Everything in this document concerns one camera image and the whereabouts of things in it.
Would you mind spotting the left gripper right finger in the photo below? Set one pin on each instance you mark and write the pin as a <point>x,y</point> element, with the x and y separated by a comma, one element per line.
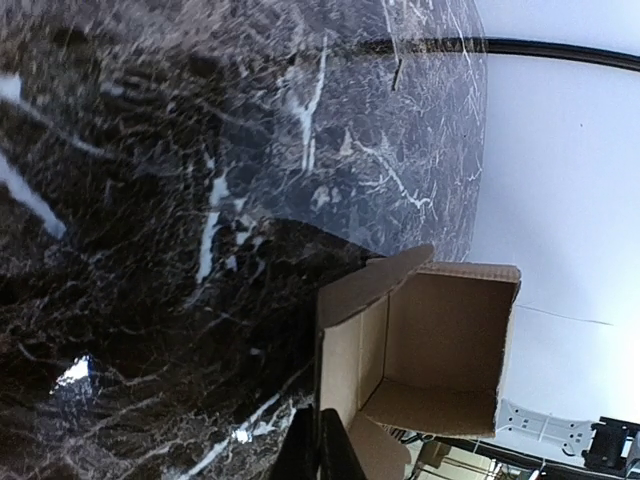
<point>340,445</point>

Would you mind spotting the right black frame post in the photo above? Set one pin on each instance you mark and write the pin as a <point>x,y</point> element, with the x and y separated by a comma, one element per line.
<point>504,46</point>

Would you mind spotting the brown cardboard box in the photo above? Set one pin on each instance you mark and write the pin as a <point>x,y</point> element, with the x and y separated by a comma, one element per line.
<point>411,343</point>

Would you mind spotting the small tan cardboard strip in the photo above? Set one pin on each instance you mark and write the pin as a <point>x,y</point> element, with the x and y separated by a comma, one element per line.
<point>397,75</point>

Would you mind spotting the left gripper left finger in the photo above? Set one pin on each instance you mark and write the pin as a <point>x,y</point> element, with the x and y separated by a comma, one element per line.
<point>295,458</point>

